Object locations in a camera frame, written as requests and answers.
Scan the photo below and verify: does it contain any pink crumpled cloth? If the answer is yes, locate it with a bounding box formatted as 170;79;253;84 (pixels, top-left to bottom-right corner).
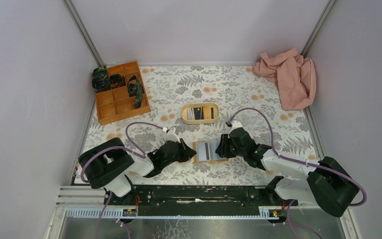
252;48;317;111

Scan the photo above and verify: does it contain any dark camouflage rolled strap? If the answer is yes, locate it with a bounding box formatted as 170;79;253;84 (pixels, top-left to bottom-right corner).
91;67;111;93

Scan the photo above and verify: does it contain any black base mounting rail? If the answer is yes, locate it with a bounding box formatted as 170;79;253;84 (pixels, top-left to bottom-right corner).
104;185;291;217

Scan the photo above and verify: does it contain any yellow leather card holder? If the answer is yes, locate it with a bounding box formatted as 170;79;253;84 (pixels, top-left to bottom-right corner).
192;140;229;163

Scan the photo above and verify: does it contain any beige oval plastic tray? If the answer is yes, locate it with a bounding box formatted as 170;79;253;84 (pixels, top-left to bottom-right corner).
181;102;220;124

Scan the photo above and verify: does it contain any grey card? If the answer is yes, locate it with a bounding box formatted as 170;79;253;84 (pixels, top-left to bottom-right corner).
195;142;212;162

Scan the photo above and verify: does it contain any orange card with black stripe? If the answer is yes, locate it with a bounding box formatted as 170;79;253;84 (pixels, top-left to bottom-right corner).
202;107;215;120

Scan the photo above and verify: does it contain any white card in tray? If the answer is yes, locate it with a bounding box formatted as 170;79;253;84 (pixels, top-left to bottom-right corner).
187;108;195;120

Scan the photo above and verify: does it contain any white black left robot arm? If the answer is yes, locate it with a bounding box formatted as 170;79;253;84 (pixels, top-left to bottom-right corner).
78;137;197;197

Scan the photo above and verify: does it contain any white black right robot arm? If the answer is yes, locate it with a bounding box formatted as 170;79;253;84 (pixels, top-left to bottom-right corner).
215;127;360;217

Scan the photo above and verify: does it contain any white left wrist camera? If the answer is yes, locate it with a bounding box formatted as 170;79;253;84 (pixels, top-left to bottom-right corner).
162;127;181;143

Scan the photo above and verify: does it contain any dark rolled strap in tray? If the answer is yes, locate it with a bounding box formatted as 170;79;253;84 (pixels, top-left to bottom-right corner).
108;74;126;89

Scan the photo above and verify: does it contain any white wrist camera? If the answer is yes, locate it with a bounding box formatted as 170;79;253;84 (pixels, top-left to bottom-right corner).
162;127;181;143
226;120;243;133

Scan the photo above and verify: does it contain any dark camouflage strap in tray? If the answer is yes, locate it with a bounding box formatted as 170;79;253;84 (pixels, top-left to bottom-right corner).
127;75;145;110

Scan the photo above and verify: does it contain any orange compartment organizer tray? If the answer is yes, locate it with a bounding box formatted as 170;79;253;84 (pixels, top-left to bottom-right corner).
95;61;151;125

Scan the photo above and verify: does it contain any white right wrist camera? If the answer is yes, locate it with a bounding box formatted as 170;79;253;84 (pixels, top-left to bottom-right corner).
226;120;243;133

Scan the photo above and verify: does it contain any floral patterned table mat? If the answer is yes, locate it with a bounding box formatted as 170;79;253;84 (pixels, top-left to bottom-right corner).
74;65;325;186

